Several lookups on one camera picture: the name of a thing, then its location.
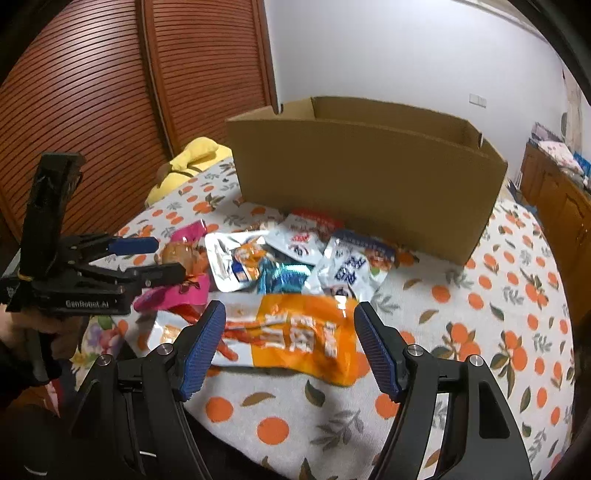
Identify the blue snack packet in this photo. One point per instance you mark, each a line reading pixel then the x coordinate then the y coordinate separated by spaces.
pixel 284 279

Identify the pink floral folded cloth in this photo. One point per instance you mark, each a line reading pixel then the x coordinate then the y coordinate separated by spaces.
pixel 558 154

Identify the wooden cabinet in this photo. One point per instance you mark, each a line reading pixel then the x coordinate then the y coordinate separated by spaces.
pixel 554 207

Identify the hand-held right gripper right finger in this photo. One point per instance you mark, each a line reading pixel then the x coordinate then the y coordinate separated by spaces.
pixel 376 355

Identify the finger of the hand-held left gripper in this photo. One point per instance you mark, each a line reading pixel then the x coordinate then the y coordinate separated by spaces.
pixel 161 274
pixel 136 245

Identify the pale curtain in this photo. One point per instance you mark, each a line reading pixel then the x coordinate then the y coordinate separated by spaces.
pixel 572 110

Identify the purple folded cloth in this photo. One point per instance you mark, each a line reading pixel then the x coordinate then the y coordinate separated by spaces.
pixel 545 131

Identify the person's left hand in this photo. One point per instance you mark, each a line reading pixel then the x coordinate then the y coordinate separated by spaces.
pixel 67 334

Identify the yellow plush toy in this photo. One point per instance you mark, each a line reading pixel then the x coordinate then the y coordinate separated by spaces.
pixel 198 152

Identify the large orange snack packet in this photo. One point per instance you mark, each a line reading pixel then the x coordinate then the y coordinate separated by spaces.
pixel 295 332

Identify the white wall switch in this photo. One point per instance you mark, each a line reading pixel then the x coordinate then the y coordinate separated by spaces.
pixel 478 100

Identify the white blue-print snack packet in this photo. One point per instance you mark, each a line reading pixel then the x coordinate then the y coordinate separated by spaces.
pixel 346 272

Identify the orange-fruit print blanket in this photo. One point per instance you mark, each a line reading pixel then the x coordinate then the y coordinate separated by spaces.
pixel 461 323

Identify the pink-ended cake packet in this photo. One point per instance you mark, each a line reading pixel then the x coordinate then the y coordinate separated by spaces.
pixel 180 251

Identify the cardboard box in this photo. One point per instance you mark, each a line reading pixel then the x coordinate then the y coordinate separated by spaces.
pixel 360 184

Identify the white red-topped snack packet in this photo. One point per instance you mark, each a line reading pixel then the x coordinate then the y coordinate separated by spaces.
pixel 300 240

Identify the silver snack packet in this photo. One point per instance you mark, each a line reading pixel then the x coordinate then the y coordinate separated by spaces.
pixel 226 263

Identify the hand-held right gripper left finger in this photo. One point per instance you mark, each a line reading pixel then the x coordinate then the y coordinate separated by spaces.
pixel 201 355

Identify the wooden louvered wardrobe door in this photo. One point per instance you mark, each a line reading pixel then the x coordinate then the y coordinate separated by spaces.
pixel 207 69
pixel 92 115

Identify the floral quilt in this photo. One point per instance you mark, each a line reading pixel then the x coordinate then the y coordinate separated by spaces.
pixel 99 337

